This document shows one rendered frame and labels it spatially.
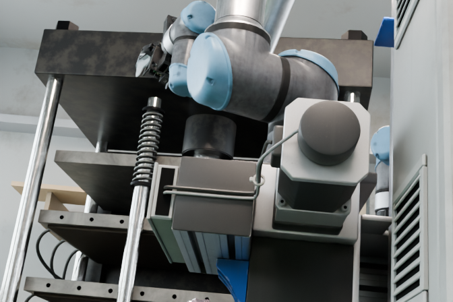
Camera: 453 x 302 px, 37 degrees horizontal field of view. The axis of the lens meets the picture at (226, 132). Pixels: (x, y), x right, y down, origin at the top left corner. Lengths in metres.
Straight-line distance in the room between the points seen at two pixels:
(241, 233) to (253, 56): 0.41
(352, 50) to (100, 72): 0.96
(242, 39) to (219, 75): 0.08
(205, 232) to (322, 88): 0.45
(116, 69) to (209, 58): 1.59
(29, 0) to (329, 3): 2.04
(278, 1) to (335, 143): 0.78
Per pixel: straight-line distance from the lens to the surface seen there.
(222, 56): 1.07
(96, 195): 3.10
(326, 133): 0.64
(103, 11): 4.83
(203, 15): 1.42
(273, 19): 1.40
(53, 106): 2.70
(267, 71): 1.10
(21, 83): 5.46
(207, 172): 0.78
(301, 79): 1.13
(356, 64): 2.55
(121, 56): 2.66
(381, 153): 1.44
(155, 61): 1.58
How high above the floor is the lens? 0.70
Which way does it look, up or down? 22 degrees up
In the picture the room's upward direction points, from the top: 6 degrees clockwise
